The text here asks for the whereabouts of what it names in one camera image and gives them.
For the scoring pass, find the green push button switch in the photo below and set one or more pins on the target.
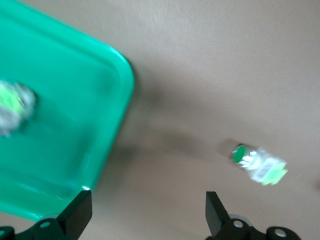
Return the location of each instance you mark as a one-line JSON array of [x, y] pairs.
[[15, 107], [257, 165]]

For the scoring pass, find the green plastic tray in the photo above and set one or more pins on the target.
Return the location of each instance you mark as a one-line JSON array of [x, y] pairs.
[[70, 100]]

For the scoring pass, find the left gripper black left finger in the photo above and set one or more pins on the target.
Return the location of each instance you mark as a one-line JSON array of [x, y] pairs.
[[77, 215]]

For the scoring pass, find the brown paper table cover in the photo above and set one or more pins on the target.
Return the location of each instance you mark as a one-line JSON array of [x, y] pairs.
[[212, 62]]

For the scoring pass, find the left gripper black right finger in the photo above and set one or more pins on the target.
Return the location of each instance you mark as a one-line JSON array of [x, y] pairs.
[[216, 215]]

